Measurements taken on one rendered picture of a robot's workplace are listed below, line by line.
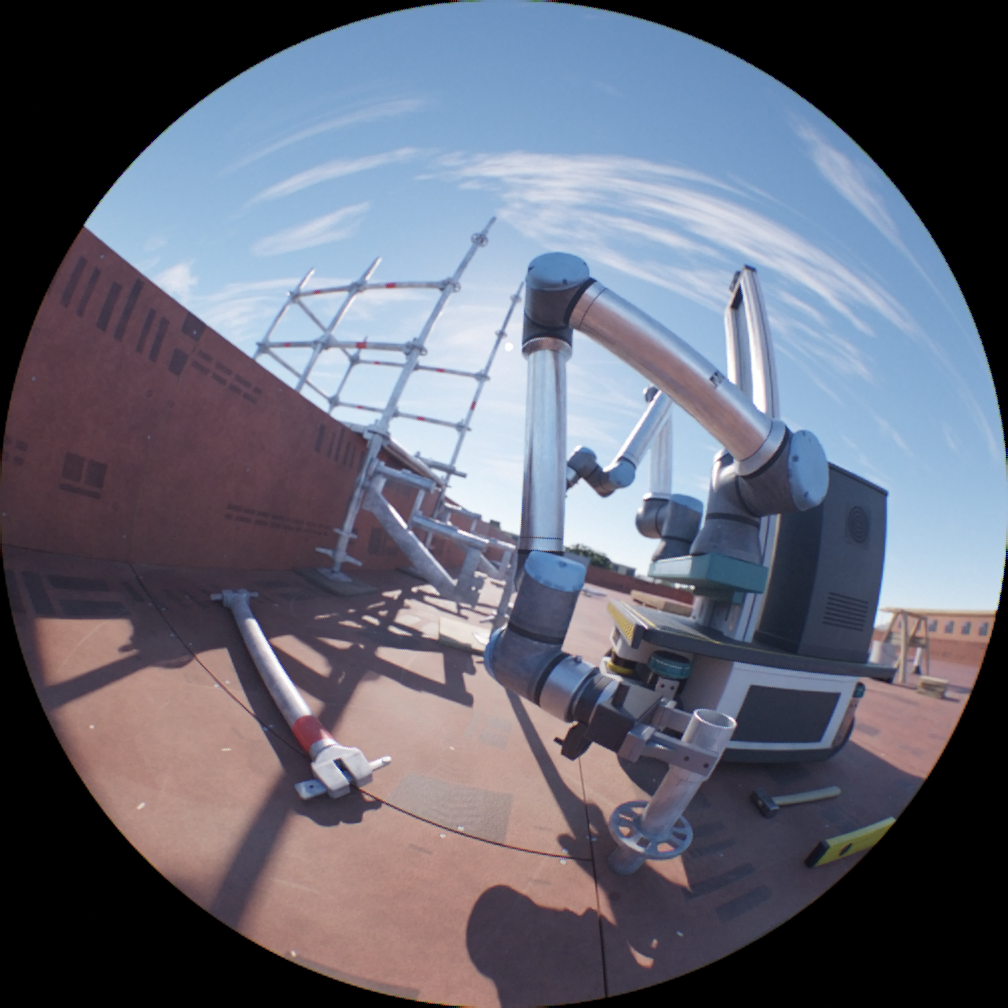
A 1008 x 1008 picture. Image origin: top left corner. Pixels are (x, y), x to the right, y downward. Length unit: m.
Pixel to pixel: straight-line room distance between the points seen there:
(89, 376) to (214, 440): 0.48
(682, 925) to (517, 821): 0.30
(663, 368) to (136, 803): 0.96
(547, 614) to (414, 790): 0.34
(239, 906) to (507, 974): 0.25
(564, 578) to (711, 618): 0.83
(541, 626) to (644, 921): 0.46
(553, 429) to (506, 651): 0.40
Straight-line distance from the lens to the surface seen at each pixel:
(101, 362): 1.02
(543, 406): 0.64
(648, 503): 1.40
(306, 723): 0.55
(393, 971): 0.41
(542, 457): 0.60
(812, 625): 0.97
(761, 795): 0.85
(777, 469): 0.67
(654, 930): 0.52
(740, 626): 0.95
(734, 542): 0.76
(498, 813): 0.56
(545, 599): 0.45
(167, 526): 1.14
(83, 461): 1.03
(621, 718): 0.38
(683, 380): 0.61
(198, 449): 1.12
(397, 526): 1.42
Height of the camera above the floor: 0.40
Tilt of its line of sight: 8 degrees up
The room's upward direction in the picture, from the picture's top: 17 degrees clockwise
